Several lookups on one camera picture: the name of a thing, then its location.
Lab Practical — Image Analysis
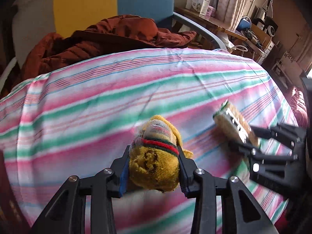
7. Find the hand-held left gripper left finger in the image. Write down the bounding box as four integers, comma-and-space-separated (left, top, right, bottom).
30, 145, 131, 234

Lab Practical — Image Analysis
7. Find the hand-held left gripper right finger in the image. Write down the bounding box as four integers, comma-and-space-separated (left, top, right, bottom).
177, 146, 279, 234

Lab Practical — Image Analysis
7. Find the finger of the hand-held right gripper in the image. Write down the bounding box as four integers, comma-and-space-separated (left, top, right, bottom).
228, 140, 301, 173
249, 124, 306, 149

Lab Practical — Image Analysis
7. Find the yellow sock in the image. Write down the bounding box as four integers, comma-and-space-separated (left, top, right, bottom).
129, 114, 193, 193

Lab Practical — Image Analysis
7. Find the cracker packet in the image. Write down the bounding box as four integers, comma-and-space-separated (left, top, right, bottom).
213, 99, 261, 149

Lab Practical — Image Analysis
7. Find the person's red clothing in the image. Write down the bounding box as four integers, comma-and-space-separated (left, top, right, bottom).
273, 86, 312, 234

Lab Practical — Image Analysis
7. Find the striped tablecloth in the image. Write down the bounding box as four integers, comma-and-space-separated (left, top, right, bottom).
0, 47, 308, 234

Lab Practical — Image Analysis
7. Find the black electronic device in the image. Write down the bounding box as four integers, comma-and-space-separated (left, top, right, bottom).
253, 7, 278, 36

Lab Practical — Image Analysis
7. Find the blue round container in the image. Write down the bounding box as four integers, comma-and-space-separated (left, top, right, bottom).
238, 17, 251, 31

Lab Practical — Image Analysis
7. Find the wooden desk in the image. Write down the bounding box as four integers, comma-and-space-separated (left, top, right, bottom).
174, 6, 246, 42

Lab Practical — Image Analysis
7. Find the red-brown padded jacket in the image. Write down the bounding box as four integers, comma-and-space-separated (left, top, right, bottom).
21, 15, 197, 83

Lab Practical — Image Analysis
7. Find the patterned curtain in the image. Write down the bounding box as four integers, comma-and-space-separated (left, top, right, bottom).
217, 0, 256, 30

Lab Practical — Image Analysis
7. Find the white printed box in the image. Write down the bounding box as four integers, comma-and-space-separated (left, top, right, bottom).
192, 0, 211, 15

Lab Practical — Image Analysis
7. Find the grey yellow blue sofa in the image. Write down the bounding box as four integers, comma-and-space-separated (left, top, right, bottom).
12, 0, 228, 61

